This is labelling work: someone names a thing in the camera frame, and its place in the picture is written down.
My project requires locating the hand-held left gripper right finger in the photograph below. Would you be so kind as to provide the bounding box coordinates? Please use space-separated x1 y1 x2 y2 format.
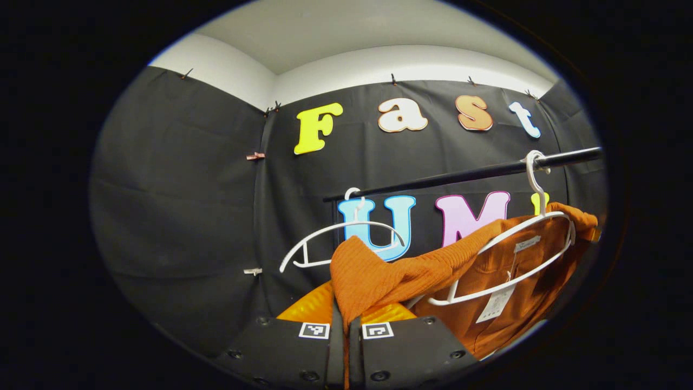
346 303 480 390

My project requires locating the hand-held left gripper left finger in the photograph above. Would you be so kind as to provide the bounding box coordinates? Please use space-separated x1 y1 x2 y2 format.
208 282 345 390

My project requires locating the orange corduroy jacket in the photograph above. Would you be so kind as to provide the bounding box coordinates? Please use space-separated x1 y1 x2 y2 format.
329 202 602 389

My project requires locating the white plastic clothes hanger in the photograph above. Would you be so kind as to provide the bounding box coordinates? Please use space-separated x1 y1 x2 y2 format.
406 150 576 307
279 187 407 273

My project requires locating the black backdrop cloth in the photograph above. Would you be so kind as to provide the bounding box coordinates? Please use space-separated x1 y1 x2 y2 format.
89 66 610 358

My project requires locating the black clothes rail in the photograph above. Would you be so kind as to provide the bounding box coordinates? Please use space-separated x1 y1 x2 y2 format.
323 147 603 203

